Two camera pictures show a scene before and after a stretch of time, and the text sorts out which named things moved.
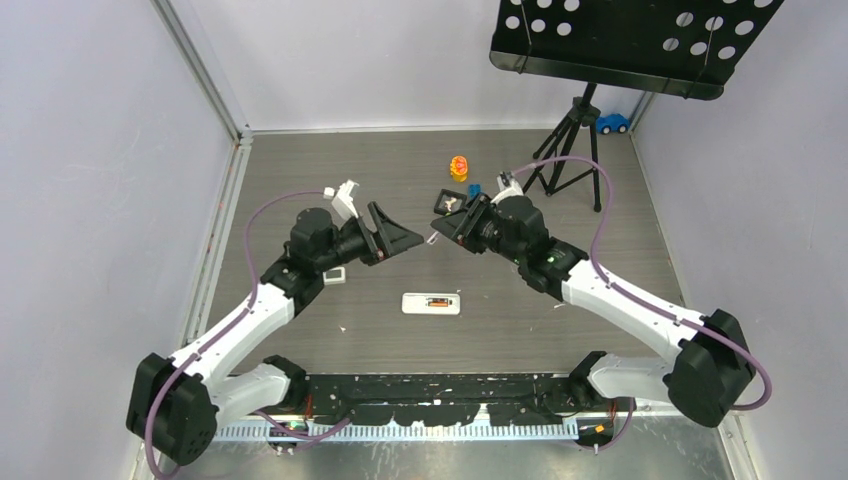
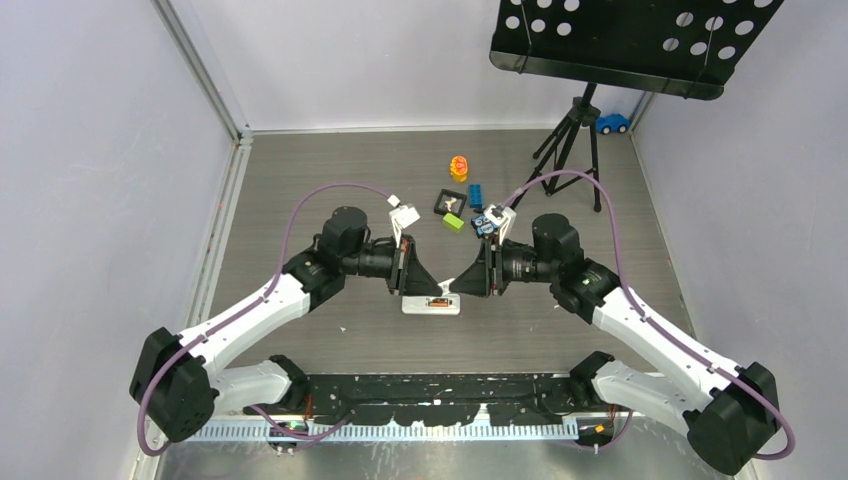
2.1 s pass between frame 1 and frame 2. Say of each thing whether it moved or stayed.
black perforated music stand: stayed
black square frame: stayed
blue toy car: stayed
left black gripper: moved
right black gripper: moved
